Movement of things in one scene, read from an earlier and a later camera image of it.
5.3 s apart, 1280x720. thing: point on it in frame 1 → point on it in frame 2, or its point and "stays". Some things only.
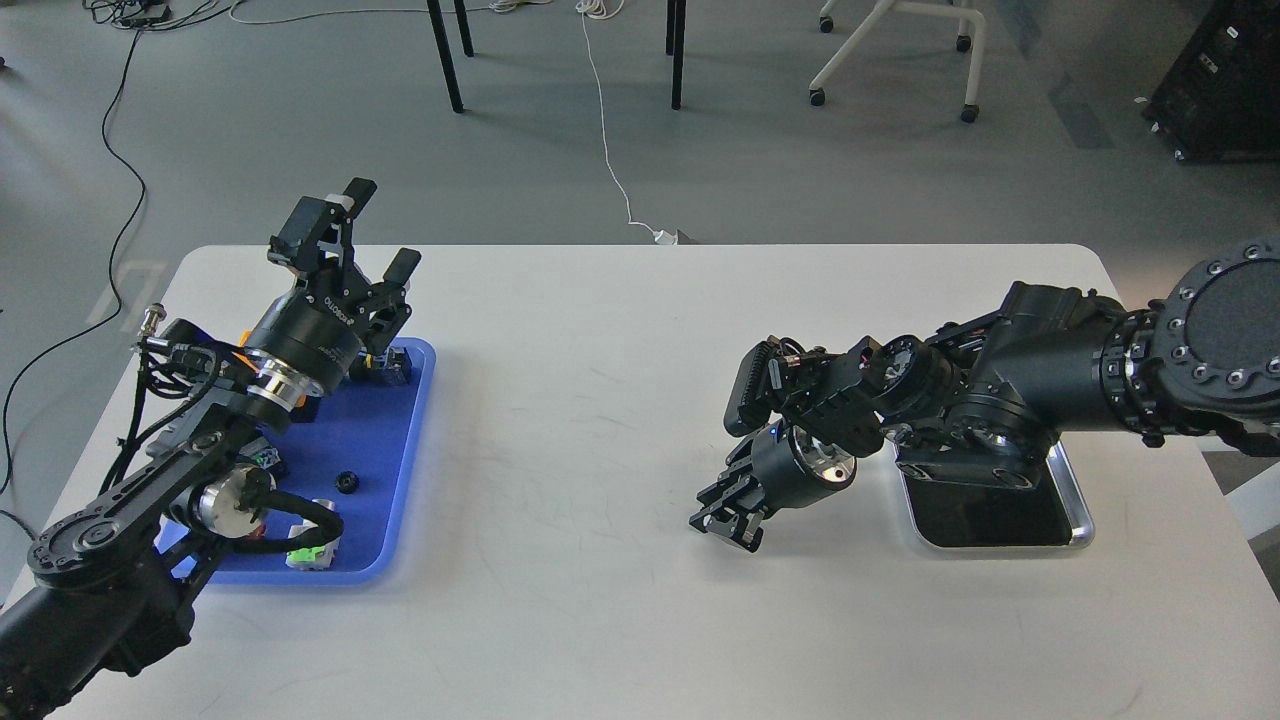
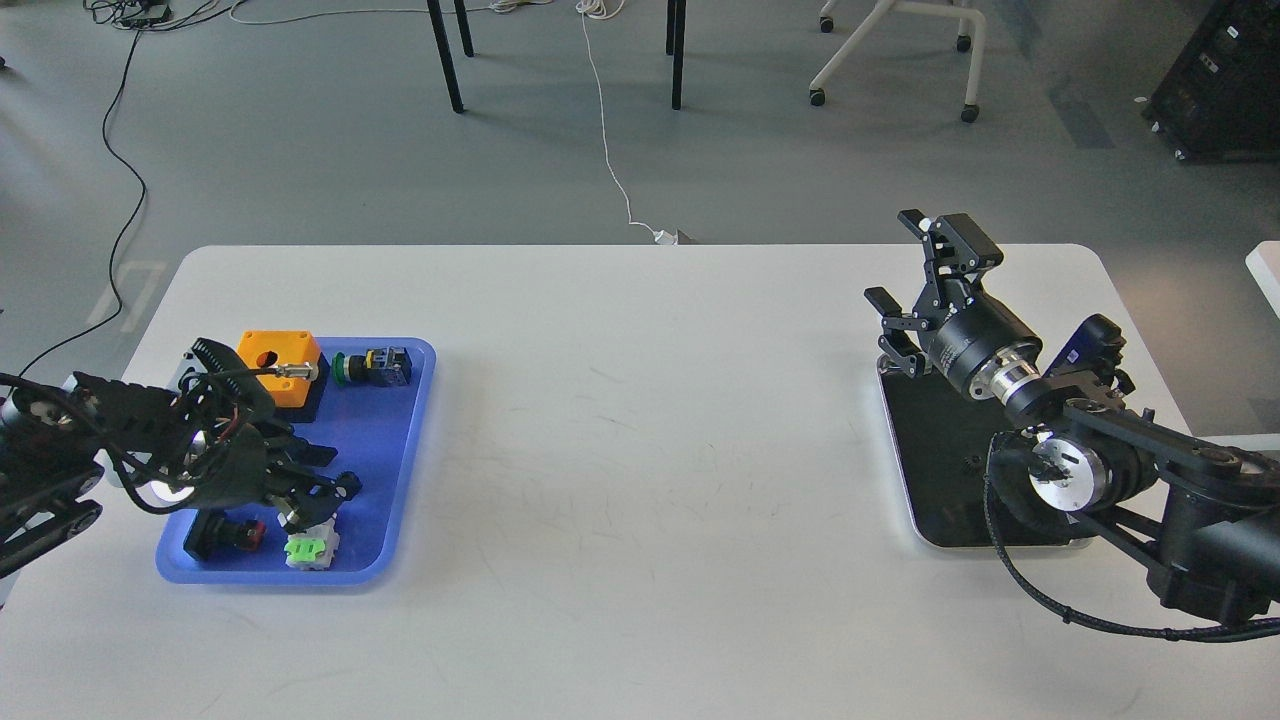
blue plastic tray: [357, 449] stays
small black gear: [347, 482] stays
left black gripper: [309, 336] → [240, 466]
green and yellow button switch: [391, 367] stays
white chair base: [970, 111] stays
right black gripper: [793, 465] → [974, 326]
